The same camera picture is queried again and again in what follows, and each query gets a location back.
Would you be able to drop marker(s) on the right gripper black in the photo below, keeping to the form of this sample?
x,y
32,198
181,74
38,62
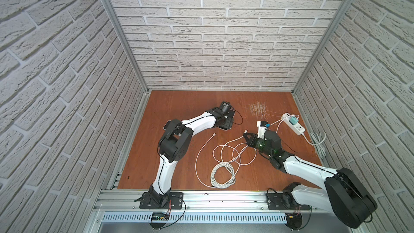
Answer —
x,y
254,140

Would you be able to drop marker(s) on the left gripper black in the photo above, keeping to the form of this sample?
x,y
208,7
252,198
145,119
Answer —
x,y
226,124

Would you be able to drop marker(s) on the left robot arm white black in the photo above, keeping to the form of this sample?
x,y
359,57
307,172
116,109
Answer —
x,y
175,142

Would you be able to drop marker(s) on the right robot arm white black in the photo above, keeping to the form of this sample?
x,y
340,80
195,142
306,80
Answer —
x,y
338,191

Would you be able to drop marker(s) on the white power strip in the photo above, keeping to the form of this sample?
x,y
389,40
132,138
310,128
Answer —
x,y
298,129

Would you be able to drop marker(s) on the teal USB charger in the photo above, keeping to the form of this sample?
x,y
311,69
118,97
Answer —
x,y
293,120

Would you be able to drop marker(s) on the right controller board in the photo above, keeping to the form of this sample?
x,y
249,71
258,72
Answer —
x,y
294,221

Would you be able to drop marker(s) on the controller board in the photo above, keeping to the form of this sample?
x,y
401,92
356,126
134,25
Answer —
x,y
160,217
294,221

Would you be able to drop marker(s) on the left controller board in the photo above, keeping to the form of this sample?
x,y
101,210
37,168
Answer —
x,y
160,217

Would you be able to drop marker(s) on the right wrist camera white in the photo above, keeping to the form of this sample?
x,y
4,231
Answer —
x,y
262,128

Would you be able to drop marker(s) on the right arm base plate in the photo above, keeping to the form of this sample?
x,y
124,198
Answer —
x,y
283,202

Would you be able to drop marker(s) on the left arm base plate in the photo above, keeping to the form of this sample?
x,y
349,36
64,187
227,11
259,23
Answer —
x,y
172,200

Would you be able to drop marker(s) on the aluminium front rail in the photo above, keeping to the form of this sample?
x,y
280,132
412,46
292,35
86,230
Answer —
x,y
198,207

